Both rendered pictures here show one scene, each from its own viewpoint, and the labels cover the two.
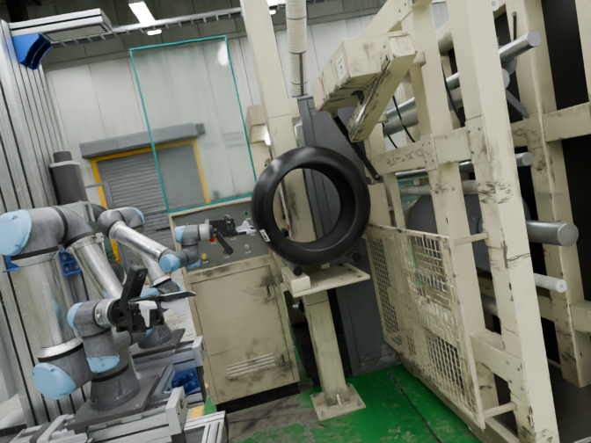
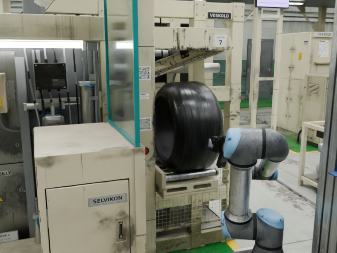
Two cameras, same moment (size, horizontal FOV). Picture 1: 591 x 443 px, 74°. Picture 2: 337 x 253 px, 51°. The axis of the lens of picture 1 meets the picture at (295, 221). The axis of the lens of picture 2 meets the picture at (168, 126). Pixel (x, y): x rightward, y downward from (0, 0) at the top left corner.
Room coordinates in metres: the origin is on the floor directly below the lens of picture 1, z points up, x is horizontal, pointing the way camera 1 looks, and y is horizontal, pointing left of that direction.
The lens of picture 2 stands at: (2.46, 2.02, 1.62)
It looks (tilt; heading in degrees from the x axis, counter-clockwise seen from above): 12 degrees down; 258
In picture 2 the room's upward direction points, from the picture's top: straight up
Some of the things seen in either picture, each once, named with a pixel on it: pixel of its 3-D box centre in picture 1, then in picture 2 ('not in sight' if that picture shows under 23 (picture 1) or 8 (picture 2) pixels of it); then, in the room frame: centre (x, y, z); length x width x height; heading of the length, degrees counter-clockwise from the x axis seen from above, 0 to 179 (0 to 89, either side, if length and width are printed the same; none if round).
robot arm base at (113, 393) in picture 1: (113, 382); not in sight; (1.24, 0.69, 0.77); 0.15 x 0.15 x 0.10
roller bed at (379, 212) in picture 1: (369, 211); not in sight; (2.20, -0.42, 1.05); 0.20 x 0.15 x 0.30; 8
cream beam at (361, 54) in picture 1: (352, 77); (181, 39); (1.85, -0.39, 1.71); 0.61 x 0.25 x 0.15; 8
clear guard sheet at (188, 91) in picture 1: (196, 124); (118, 22); (2.34, 0.45, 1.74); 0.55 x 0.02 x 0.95; 98
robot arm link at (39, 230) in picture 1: (48, 301); not in sight; (1.11, 0.74, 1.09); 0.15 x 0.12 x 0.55; 159
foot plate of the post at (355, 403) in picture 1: (336, 398); not in sight; (2.18, -0.02, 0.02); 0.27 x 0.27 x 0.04; 8
